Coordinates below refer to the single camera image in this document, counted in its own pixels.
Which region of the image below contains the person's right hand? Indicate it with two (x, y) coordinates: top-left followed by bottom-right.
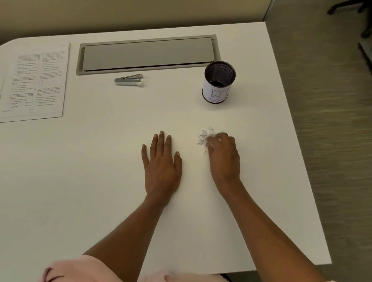
(202, 130), (246, 192)

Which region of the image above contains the person's left hand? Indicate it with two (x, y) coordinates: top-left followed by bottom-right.
(133, 128), (188, 209)

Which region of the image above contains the pile of white paper scraps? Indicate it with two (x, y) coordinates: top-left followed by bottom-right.
(193, 124), (218, 157)

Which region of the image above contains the silver stapler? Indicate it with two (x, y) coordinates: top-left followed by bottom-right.
(113, 70), (146, 89)

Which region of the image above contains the stack of printed papers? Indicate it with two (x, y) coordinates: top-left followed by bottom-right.
(0, 34), (73, 133)

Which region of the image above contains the person's left forearm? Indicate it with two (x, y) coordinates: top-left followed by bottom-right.
(78, 184), (174, 282)

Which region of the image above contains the person's right forearm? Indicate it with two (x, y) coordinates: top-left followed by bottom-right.
(206, 178), (339, 282)

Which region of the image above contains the black mesh pen holder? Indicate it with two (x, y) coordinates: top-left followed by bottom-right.
(199, 58), (238, 107)

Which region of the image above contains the grey desk cable tray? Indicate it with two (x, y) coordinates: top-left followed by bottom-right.
(75, 15), (225, 95)

